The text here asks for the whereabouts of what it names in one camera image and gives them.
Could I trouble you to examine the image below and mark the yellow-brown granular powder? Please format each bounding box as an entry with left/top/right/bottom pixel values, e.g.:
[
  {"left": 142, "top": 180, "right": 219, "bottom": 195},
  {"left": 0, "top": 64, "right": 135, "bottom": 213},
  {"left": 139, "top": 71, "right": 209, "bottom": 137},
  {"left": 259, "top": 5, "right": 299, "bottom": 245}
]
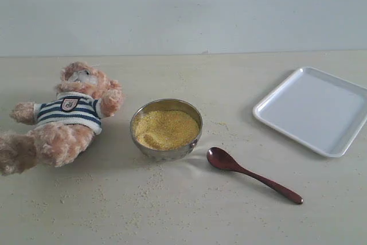
[{"left": 134, "top": 110, "right": 200, "bottom": 151}]

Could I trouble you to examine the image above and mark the teddy bear striped sweater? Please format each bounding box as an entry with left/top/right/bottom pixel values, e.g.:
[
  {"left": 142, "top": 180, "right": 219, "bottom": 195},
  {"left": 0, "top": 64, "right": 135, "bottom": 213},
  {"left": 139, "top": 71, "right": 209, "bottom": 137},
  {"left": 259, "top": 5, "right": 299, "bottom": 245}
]
[{"left": 1, "top": 61, "right": 123, "bottom": 176}]

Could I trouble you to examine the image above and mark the dark red wooden spoon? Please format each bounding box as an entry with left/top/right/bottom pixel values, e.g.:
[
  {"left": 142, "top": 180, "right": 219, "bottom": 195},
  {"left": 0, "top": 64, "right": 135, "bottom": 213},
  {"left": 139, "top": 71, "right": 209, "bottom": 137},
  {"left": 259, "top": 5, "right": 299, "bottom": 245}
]
[{"left": 206, "top": 147, "right": 303, "bottom": 205}]

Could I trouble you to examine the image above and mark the white square plastic tray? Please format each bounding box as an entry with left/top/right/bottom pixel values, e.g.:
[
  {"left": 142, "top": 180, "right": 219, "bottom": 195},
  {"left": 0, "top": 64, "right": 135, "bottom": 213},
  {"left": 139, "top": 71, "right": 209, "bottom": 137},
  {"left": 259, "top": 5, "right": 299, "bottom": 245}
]
[{"left": 252, "top": 67, "right": 366, "bottom": 158}]

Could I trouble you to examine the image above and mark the steel bowl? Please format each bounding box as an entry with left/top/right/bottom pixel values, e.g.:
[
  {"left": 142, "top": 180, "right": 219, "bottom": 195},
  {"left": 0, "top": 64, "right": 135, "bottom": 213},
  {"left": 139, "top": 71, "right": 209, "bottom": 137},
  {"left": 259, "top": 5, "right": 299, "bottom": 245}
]
[{"left": 130, "top": 99, "right": 203, "bottom": 161}]

